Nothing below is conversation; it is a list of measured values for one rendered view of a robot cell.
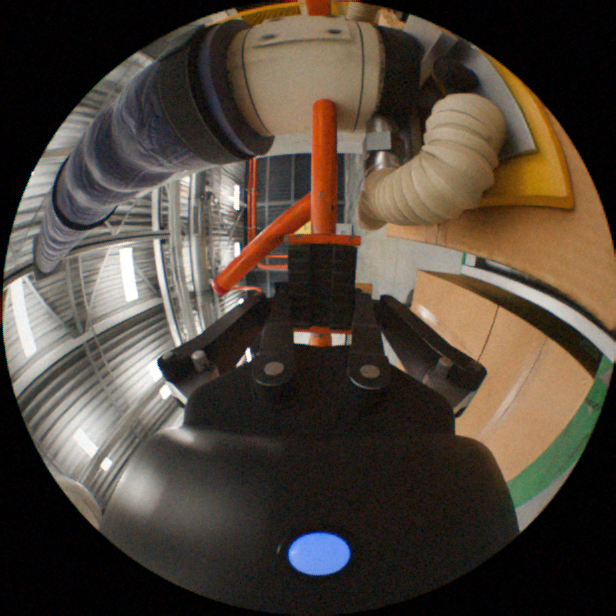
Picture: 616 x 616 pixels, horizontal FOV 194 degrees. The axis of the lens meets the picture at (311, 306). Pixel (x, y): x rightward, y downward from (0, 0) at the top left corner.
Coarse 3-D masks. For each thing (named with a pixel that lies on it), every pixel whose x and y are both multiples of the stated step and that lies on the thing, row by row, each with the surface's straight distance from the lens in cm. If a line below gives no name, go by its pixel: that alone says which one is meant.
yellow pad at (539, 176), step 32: (448, 64) 17; (480, 64) 19; (480, 96) 18; (512, 96) 16; (512, 128) 14; (544, 128) 14; (512, 160) 14; (544, 160) 13; (512, 192) 14; (544, 192) 13
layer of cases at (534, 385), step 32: (416, 288) 111; (448, 288) 86; (480, 288) 91; (448, 320) 85; (480, 320) 72; (512, 320) 63; (544, 320) 75; (480, 352) 72; (512, 352) 63; (544, 352) 58; (576, 352) 61; (512, 384) 64; (544, 384) 59; (576, 384) 56; (480, 416) 74; (512, 416) 65; (544, 416) 60; (512, 448) 67; (544, 448) 62
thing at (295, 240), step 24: (288, 240) 14; (312, 240) 14; (336, 240) 14; (360, 240) 14; (288, 264) 13; (312, 264) 14; (336, 264) 13; (288, 288) 14; (312, 288) 14; (336, 288) 13; (312, 312) 15; (336, 312) 14
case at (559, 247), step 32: (576, 160) 15; (576, 192) 14; (448, 224) 22; (480, 224) 18; (512, 224) 16; (544, 224) 15; (576, 224) 14; (480, 256) 18; (512, 256) 16; (544, 256) 14; (576, 256) 13; (608, 256) 13; (576, 288) 13; (608, 288) 13; (608, 320) 13
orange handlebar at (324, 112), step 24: (312, 0) 25; (312, 120) 19; (336, 120) 19; (312, 144) 18; (336, 144) 18; (312, 168) 16; (336, 168) 17; (312, 192) 16; (336, 192) 16; (312, 216) 15; (336, 216) 16; (312, 336) 18
